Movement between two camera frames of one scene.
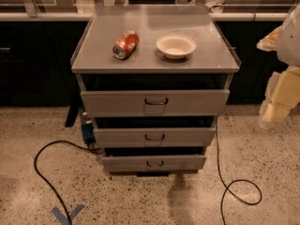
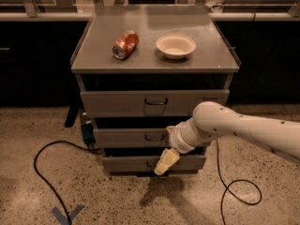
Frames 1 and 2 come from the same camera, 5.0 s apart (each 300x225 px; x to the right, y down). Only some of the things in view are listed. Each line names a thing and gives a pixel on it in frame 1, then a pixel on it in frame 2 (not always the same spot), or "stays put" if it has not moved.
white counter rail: [85, 17] stays put
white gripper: [291, 44] to [177, 137]
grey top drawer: [155, 103] stays put
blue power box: [88, 133] stays put
